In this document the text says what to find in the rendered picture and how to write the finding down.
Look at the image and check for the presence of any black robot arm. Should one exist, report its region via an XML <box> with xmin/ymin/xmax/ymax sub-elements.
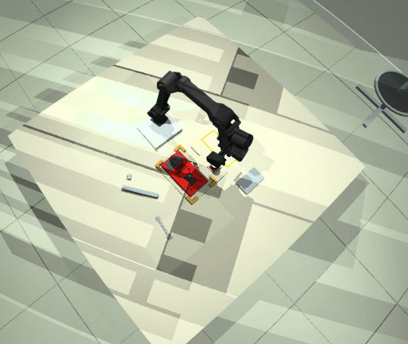
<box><xmin>146</xmin><ymin>71</ymin><xmax>253</xmax><ymax>162</ymax></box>

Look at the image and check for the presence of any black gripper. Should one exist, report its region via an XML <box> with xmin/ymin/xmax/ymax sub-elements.
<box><xmin>207</xmin><ymin>136</ymin><xmax>233</xmax><ymax>168</ymax></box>

